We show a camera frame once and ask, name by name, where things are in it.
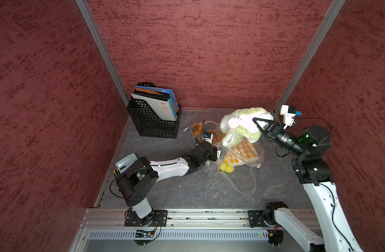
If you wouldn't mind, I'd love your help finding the white booklet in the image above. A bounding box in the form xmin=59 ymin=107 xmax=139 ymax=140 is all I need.
xmin=132 ymin=93 xmax=177 ymax=121

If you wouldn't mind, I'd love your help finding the corner aluminium profile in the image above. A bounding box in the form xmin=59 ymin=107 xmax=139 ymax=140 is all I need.
xmin=273 ymin=0 xmax=346 ymax=116
xmin=76 ymin=0 xmax=129 ymax=106

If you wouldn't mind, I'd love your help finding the clear plastic vacuum bag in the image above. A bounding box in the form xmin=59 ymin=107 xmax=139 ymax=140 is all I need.
xmin=189 ymin=108 xmax=272 ymax=195

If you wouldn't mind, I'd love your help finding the green white fluffy blanket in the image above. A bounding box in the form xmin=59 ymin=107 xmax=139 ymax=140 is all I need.
xmin=220 ymin=108 xmax=273 ymax=148

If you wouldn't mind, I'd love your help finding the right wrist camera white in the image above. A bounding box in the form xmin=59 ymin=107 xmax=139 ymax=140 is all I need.
xmin=280 ymin=105 xmax=302 ymax=129

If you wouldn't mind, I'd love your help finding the orange white checkered blanket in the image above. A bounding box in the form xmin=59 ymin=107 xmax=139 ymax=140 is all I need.
xmin=224 ymin=139 xmax=260 ymax=167

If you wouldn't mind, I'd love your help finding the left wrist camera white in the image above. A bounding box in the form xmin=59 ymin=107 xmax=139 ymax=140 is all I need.
xmin=203 ymin=132 xmax=213 ymax=144

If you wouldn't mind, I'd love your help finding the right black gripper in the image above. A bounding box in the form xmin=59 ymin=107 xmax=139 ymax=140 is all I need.
xmin=252 ymin=117 xmax=306 ymax=156

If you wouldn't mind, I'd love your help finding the left corner aluminium profile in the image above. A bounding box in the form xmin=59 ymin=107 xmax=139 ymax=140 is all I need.
xmin=76 ymin=0 xmax=129 ymax=106

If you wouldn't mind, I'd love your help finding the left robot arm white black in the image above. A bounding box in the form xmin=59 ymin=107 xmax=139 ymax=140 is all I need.
xmin=114 ymin=141 xmax=217 ymax=222

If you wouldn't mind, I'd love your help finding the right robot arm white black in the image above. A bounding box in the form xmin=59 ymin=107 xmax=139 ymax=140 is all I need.
xmin=252 ymin=118 xmax=362 ymax=252

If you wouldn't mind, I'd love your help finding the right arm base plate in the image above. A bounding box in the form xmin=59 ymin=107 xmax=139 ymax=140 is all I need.
xmin=247 ymin=209 xmax=292 ymax=228

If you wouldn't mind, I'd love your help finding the grey desk calculator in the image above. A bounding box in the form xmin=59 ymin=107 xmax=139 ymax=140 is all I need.
xmin=114 ymin=153 xmax=138 ymax=177

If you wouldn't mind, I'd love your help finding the black mesh file holder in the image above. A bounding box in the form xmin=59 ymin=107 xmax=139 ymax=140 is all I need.
xmin=127 ymin=82 xmax=181 ymax=139

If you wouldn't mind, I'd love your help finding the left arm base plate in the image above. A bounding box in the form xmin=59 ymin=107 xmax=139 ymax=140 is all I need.
xmin=124 ymin=209 xmax=168 ymax=227

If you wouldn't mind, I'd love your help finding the orange folder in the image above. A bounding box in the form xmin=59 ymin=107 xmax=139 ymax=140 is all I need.
xmin=134 ymin=88 xmax=169 ymax=96

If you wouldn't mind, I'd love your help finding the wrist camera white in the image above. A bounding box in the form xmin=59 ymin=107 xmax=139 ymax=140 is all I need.
xmin=203 ymin=132 xmax=213 ymax=144
xmin=280 ymin=105 xmax=302 ymax=129

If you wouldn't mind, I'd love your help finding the beige orange blue patterned blanket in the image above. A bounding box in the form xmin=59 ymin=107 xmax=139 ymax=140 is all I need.
xmin=191 ymin=121 xmax=224 ymax=145

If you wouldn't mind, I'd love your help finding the blue folder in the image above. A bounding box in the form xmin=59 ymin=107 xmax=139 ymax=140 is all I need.
xmin=135 ymin=86 xmax=179 ymax=113

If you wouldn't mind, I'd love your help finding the right corner aluminium profile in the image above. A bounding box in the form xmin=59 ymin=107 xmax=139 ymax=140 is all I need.
xmin=273 ymin=0 xmax=346 ymax=116

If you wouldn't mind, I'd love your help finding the aluminium front rail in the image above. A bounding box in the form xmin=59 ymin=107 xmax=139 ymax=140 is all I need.
xmin=80 ymin=207 xmax=319 ymax=230

